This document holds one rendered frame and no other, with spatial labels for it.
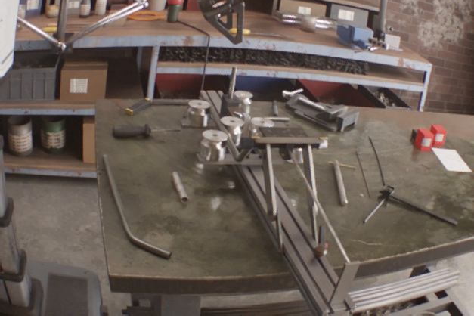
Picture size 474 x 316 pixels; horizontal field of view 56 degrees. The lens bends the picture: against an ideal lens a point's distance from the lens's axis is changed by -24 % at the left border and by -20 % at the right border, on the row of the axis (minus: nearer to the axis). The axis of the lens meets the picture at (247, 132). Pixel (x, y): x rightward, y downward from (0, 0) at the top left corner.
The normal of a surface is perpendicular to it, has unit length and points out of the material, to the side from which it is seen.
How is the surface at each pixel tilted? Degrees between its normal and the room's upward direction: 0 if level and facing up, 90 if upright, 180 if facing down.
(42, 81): 90
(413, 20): 90
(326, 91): 90
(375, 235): 0
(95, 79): 91
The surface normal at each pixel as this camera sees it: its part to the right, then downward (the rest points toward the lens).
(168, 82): 0.26, 0.43
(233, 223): 0.14, -0.90
